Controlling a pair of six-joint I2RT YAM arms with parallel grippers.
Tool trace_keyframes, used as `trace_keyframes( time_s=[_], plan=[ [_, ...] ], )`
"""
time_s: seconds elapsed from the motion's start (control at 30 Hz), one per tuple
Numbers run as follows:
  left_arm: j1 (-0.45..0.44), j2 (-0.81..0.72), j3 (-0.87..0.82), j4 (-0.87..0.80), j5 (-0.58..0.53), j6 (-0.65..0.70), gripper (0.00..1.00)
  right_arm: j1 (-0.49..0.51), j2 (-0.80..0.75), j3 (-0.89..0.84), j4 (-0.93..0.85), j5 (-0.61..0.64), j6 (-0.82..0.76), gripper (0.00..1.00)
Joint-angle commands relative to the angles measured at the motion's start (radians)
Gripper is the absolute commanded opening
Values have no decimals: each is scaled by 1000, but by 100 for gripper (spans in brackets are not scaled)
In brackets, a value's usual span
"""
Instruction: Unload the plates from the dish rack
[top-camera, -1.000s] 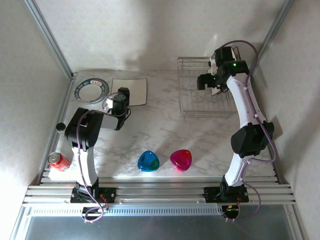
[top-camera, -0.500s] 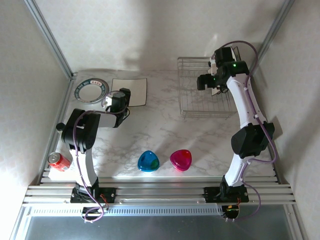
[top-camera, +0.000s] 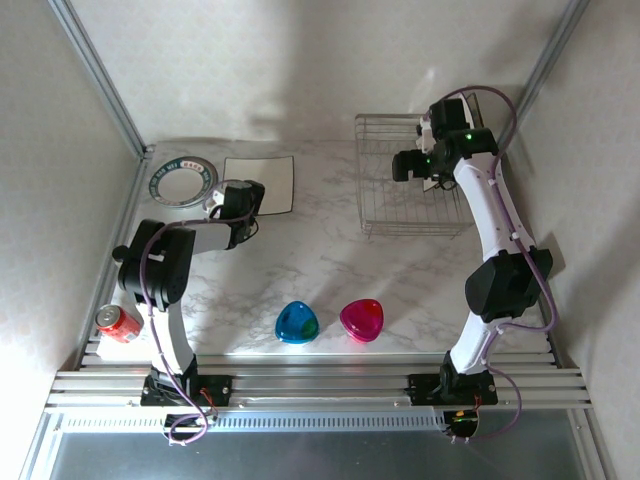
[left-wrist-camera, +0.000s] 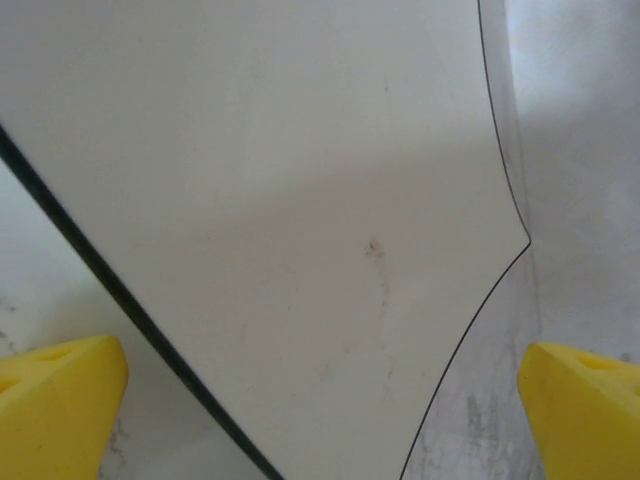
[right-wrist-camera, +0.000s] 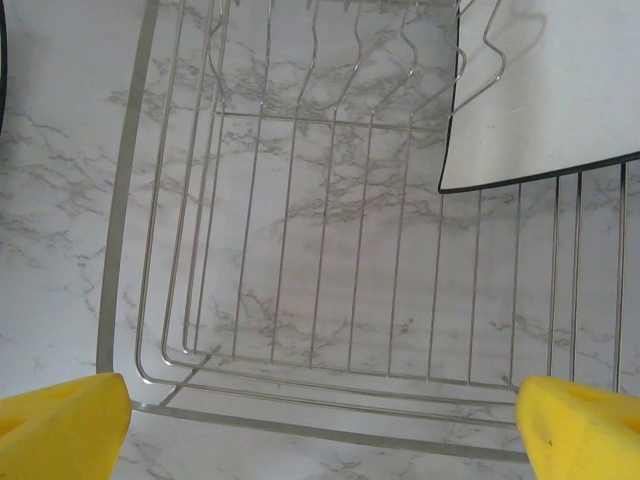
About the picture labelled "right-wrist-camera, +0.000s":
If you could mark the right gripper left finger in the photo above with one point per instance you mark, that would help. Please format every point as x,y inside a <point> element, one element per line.
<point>60,430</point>

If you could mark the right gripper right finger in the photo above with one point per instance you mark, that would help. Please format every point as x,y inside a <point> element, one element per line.
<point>580,435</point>

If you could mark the square plate floral print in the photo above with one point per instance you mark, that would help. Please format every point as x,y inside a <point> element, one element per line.
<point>550,100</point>

